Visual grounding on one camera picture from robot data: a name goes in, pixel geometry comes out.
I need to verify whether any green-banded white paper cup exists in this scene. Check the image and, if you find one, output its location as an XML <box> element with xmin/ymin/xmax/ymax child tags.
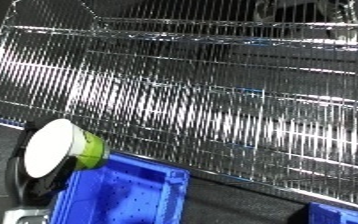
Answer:
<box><xmin>22</xmin><ymin>118</ymin><xmax>112</xmax><ymax>179</ymax></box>

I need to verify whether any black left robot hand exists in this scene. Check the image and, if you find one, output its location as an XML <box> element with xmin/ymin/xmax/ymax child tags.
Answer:
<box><xmin>4</xmin><ymin>124</ymin><xmax>80</xmax><ymax>208</ymax></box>

